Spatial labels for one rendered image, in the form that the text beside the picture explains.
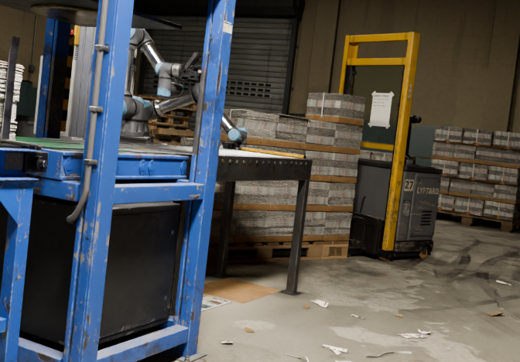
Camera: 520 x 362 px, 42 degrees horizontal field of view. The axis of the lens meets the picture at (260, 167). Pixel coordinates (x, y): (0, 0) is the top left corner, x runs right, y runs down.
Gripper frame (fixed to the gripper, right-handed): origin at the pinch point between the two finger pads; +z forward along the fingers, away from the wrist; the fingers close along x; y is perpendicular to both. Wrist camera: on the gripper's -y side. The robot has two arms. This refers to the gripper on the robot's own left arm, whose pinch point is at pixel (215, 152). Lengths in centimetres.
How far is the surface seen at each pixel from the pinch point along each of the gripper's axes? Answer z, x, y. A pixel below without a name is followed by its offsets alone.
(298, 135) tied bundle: -89, 13, 17
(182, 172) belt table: 130, 68, -4
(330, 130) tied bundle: -119, 25, 24
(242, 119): -45, -10, 23
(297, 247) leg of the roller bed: -2, 63, -48
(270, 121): -64, 2, 24
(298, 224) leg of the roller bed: -2, 62, -35
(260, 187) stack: -60, 2, -23
